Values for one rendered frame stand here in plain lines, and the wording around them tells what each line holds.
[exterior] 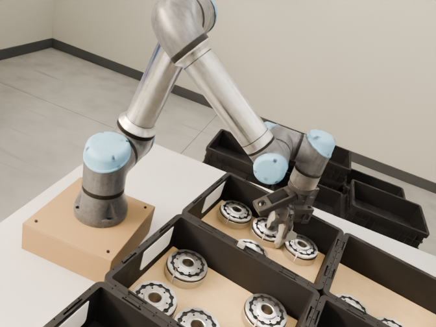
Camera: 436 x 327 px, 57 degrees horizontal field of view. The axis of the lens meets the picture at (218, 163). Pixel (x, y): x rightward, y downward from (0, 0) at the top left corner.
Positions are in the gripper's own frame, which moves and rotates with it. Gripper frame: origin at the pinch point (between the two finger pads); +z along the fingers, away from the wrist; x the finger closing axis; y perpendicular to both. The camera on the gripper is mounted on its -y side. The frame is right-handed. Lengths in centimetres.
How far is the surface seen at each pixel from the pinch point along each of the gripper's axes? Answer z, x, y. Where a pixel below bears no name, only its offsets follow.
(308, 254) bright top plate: -1.1, -8.0, 8.1
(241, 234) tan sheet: 2.0, 4.1, -7.8
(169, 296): -0.8, -18.2, -35.9
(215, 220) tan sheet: 2.0, 10.3, -14.1
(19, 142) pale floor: 85, 189, -74
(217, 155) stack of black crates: 27, 92, 23
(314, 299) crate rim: -8.0, -28.3, -5.6
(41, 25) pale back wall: 59, 383, -65
